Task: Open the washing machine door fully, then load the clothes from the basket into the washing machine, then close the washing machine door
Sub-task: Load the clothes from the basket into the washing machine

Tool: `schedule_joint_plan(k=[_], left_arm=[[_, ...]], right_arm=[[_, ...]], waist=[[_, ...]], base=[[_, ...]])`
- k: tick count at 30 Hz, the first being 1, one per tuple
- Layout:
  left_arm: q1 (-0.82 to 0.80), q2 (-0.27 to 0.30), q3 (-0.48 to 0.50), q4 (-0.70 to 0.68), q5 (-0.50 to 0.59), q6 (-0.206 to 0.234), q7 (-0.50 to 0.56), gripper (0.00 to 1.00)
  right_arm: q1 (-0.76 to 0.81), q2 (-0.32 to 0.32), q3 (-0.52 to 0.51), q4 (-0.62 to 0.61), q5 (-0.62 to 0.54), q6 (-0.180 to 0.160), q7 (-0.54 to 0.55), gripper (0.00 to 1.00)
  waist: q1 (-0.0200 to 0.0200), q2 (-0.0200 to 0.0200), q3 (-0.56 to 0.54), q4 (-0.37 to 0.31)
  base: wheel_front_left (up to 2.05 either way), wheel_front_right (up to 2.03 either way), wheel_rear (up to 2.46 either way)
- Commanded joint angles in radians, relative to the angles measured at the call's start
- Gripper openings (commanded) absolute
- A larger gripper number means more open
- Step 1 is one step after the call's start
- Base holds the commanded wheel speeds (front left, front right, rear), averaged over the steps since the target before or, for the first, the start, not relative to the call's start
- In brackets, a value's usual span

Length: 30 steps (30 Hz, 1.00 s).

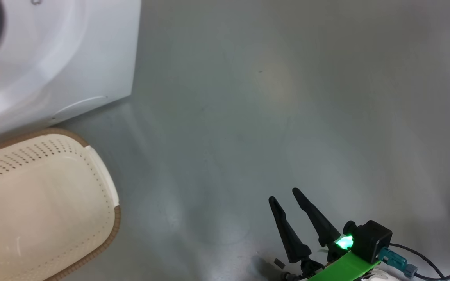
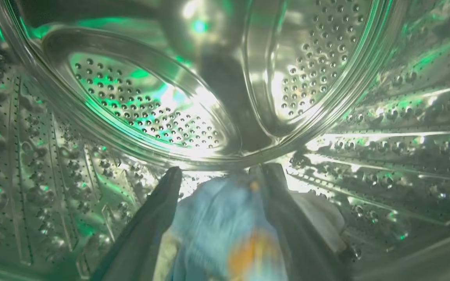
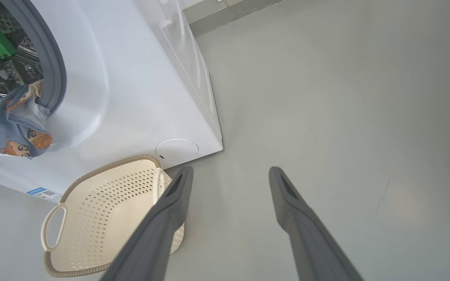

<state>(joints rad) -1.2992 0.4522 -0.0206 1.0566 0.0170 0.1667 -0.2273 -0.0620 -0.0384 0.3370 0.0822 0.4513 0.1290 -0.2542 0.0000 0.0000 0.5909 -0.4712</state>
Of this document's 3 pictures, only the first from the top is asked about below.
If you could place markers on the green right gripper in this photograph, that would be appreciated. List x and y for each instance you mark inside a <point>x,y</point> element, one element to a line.
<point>346,267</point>

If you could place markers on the teal right camera connector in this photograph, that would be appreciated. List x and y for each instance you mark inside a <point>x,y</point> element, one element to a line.
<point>399,263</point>

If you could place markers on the cream laundry basket brown rim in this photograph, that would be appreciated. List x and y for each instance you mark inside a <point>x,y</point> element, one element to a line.
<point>33,214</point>

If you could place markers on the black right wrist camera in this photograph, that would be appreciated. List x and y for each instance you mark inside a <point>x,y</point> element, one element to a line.
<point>369,238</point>

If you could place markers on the white washing machine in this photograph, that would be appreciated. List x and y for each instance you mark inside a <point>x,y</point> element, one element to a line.
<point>72,58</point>

